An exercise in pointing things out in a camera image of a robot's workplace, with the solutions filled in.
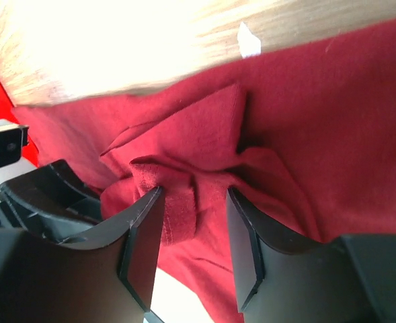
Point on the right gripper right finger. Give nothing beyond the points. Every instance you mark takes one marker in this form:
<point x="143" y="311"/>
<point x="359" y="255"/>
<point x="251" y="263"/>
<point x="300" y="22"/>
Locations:
<point x="282" y="276"/>

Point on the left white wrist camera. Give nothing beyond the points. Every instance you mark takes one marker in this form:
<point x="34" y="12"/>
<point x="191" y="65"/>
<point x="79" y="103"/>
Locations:
<point x="13" y="137"/>

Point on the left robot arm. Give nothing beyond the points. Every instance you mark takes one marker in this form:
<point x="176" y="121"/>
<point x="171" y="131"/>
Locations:
<point x="2" y="178"/>

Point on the dark red t-shirt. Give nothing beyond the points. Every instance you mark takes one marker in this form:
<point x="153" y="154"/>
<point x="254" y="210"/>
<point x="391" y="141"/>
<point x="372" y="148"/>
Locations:
<point x="308" y="134"/>

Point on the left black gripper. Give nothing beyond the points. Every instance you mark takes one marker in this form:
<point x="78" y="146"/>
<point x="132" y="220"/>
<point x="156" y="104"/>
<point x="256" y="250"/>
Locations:
<point x="50" y="202"/>

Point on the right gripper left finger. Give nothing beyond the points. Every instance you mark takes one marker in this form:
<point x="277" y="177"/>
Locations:
<point x="103" y="274"/>

